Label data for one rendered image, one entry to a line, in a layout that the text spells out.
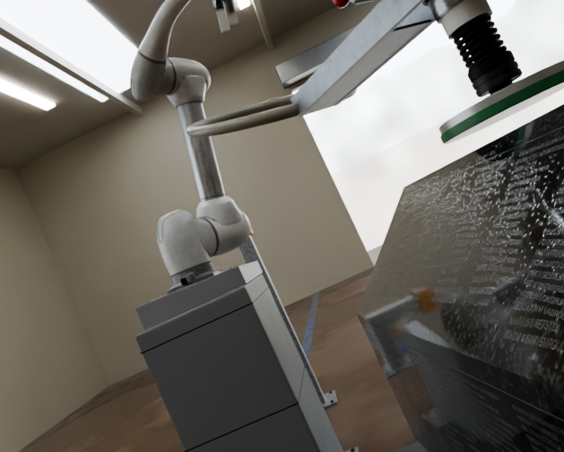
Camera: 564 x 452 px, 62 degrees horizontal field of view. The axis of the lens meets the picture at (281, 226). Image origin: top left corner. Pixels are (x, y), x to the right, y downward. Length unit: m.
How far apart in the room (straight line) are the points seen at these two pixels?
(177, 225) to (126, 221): 6.55
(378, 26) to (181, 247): 1.05
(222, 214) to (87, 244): 6.82
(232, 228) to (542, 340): 1.47
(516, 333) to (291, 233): 7.12
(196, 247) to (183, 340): 0.33
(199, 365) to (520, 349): 1.23
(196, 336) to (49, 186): 7.49
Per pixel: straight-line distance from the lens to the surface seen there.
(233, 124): 1.15
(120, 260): 8.28
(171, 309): 1.63
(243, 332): 1.52
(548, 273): 0.45
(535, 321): 0.45
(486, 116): 0.72
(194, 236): 1.68
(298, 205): 7.53
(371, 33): 0.90
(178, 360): 1.59
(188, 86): 1.85
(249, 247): 2.57
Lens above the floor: 0.85
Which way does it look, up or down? 3 degrees up
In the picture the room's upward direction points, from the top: 25 degrees counter-clockwise
